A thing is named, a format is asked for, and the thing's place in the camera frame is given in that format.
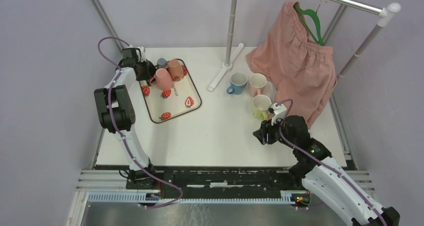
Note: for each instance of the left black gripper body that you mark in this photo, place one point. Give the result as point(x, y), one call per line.
point(136, 62)

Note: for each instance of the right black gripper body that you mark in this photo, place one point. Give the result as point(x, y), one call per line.
point(273, 133)

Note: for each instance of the black mug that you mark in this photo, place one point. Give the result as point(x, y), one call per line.
point(149, 70)

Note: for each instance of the yellow mug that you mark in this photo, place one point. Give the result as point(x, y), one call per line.
point(260, 105)

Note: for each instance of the salmon pink mug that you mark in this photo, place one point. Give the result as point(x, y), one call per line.
point(162, 80)

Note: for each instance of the light pink mug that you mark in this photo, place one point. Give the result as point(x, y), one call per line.
point(257, 84)

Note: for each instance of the blue mug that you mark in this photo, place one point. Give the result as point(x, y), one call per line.
point(238, 82)

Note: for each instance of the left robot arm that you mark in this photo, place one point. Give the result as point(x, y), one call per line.
point(117, 114)

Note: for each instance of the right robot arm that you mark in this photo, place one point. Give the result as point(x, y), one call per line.
point(318, 172)

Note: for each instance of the grey-blue mug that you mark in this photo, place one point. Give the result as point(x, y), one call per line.
point(161, 63)

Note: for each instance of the terracotta mug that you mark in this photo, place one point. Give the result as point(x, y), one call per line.
point(175, 69)

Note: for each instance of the strawberry pattern tray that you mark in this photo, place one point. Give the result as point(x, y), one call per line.
point(181, 99)

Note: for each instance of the pink shorts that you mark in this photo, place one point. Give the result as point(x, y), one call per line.
point(299, 68)

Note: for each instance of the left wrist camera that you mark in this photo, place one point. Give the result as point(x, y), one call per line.
point(141, 53)

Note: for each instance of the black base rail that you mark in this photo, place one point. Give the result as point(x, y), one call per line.
point(213, 183)

